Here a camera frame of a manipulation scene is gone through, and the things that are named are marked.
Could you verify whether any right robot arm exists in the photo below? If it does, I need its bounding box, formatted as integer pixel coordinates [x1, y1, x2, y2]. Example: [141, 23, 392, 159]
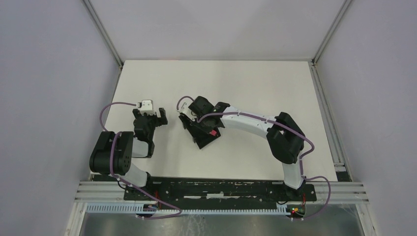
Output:
[177, 96, 308, 201]

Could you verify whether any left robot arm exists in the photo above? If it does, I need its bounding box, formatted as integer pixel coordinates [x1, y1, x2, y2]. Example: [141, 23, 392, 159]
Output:
[89, 108, 168, 201]

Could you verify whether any black plastic bin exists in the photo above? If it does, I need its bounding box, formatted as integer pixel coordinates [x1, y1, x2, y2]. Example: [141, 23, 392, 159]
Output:
[179, 114, 221, 149]

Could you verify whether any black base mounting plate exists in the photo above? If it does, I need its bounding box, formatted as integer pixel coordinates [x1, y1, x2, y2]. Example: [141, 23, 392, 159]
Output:
[143, 177, 317, 211]

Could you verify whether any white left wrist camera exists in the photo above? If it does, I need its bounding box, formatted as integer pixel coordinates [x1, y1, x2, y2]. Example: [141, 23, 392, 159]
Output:
[136, 99, 156, 116]

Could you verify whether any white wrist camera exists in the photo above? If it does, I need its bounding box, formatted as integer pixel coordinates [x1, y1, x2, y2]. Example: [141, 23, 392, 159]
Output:
[136, 99, 156, 116]
[179, 102, 197, 121]

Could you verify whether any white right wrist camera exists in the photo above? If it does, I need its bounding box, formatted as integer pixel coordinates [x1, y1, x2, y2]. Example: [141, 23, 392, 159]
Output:
[179, 102, 197, 121]

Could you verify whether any white slotted cable duct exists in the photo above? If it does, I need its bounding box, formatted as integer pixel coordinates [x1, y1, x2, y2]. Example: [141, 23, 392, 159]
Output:
[86, 203, 290, 216]

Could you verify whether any aluminium front rail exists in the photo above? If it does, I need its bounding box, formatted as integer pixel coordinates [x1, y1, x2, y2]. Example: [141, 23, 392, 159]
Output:
[74, 181, 370, 205]

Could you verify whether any aluminium rail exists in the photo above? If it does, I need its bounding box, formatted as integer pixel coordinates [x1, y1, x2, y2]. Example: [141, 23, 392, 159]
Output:
[74, 181, 370, 205]
[308, 60, 352, 182]

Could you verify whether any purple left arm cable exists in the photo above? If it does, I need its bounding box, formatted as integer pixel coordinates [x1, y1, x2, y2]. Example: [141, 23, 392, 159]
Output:
[99, 102, 183, 220]

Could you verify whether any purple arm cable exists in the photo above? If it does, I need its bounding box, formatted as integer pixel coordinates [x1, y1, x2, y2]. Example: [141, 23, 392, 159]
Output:
[176, 95, 331, 221]
[99, 102, 183, 220]

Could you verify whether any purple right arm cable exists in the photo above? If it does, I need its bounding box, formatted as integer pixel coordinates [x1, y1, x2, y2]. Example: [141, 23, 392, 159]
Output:
[176, 95, 331, 221]

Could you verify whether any aluminium left corner post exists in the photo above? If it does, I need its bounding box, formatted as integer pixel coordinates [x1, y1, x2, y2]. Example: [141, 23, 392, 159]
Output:
[81, 0, 124, 69]

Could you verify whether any aluminium corner post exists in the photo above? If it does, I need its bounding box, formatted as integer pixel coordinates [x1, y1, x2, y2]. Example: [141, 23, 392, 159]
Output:
[311, 0, 354, 65]
[81, 0, 124, 69]

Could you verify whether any aluminium right side rail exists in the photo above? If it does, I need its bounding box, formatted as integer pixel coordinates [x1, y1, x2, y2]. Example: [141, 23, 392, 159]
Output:
[308, 60, 352, 182]

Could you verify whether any aluminium right corner post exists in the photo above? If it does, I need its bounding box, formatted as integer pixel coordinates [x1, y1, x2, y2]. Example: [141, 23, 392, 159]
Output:
[311, 0, 354, 65]

